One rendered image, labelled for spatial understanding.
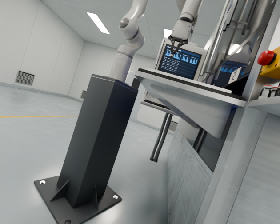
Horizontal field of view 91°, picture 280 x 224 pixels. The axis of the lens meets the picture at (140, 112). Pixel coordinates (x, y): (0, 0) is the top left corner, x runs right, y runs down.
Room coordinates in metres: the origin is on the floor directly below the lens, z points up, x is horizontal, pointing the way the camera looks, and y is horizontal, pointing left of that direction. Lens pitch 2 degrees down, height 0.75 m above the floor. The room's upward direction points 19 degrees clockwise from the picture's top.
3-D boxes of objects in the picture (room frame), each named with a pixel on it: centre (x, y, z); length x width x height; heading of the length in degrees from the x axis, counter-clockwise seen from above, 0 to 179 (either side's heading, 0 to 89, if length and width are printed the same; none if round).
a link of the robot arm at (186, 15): (0.82, -0.09, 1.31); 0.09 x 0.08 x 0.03; 79
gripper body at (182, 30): (0.82, -0.08, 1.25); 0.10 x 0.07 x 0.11; 79
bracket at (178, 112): (1.09, -0.27, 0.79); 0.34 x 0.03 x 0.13; 79
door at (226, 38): (1.16, -0.47, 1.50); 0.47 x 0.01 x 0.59; 169
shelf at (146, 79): (0.84, -0.23, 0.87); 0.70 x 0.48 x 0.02; 169
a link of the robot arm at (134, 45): (1.02, 0.22, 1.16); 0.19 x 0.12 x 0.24; 153
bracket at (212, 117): (0.59, -0.18, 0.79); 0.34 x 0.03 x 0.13; 79
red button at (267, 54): (0.40, -0.29, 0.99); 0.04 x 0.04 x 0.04; 79
